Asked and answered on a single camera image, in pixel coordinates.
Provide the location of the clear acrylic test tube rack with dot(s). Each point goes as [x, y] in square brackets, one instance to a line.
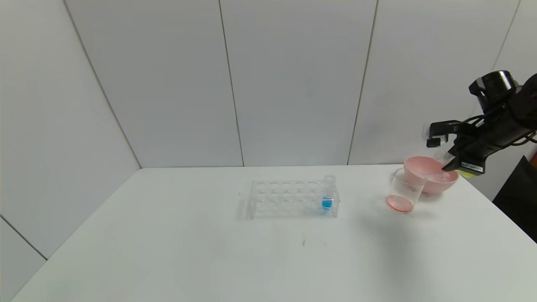
[277, 197]

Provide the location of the pink bowl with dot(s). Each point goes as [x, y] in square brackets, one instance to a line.
[419, 172]

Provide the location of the clear glass beaker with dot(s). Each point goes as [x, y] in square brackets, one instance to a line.
[399, 204]

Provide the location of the test tube with yellow pigment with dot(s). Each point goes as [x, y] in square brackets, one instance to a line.
[466, 173]

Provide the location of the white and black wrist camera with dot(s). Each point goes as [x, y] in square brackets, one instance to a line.
[440, 130]

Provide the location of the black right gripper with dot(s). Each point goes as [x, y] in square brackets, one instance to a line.
[469, 165]

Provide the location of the test tube with blue pigment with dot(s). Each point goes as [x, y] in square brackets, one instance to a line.
[327, 204]

